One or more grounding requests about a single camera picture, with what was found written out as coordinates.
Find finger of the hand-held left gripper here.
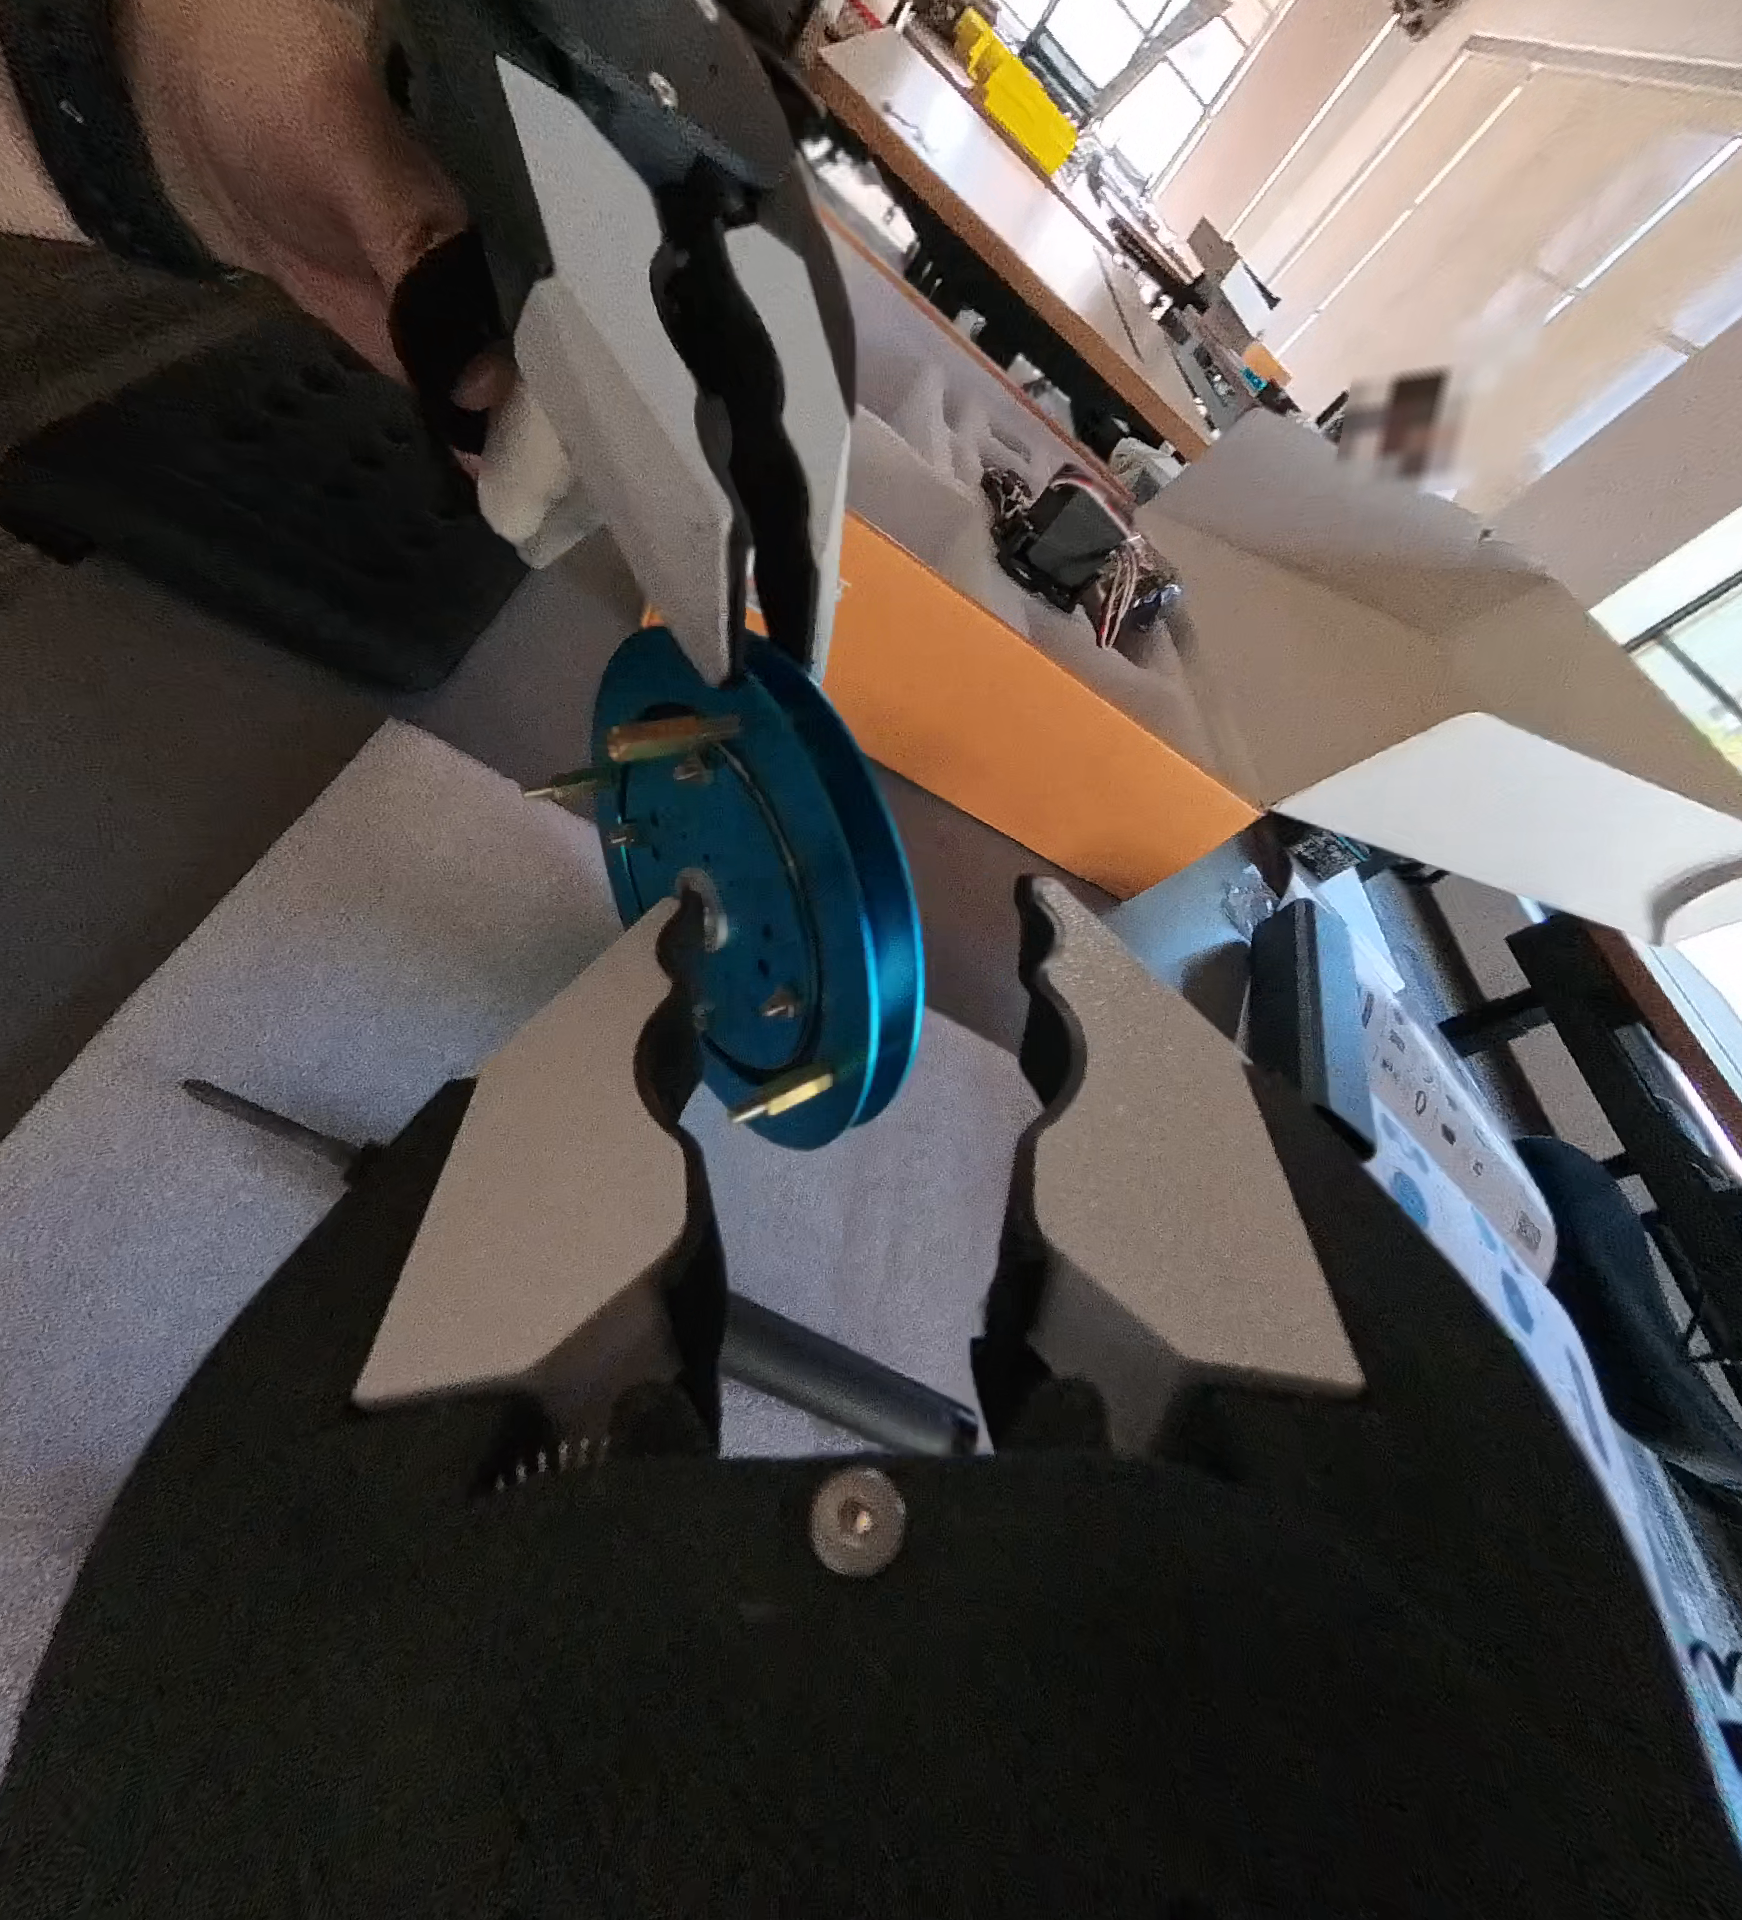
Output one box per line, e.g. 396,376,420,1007
653,162,861,672
496,56,764,687

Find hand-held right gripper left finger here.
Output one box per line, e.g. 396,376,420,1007
349,875,731,1454

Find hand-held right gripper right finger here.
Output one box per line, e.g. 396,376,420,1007
974,875,1371,1454

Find blue round metal turntable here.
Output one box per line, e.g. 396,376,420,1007
523,628,928,1154

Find person's left hand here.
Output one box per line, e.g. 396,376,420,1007
133,0,479,384

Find black rectangular case sleeve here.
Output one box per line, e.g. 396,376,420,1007
1243,896,1380,1159

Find wooden table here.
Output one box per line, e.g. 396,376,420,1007
809,31,1220,461

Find printed instruction sheet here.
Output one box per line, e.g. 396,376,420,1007
1313,862,1742,1920

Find white foam sheet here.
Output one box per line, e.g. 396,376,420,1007
0,721,1056,1908

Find yellow storage bins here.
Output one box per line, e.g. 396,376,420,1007
950,7,1084,171

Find black perforated foam pad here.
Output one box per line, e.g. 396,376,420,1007
0,313,532,695

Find orange cardboard box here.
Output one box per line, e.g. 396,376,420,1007
643,406,1742,951

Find dark blue office chair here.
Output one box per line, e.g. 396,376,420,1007
1514,1132,1742,1535

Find black wrist strap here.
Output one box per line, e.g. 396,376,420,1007
0,0,235,285

